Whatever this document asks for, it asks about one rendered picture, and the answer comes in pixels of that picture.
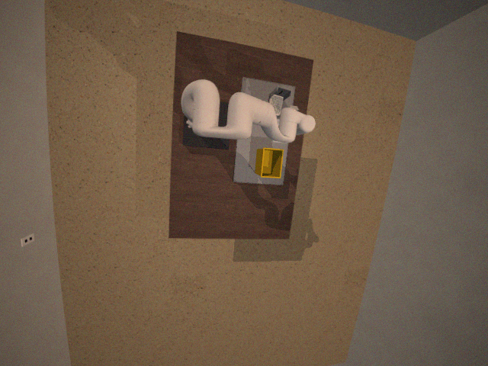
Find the yellow box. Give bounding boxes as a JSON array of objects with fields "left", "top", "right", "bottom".
[{"left": 255, "top": 148, "right": 284, "bottom": 178}]

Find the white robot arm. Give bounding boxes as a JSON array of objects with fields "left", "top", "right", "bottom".
[{"left": 181, "top": 79, "right": 316, "bottom": 143}]

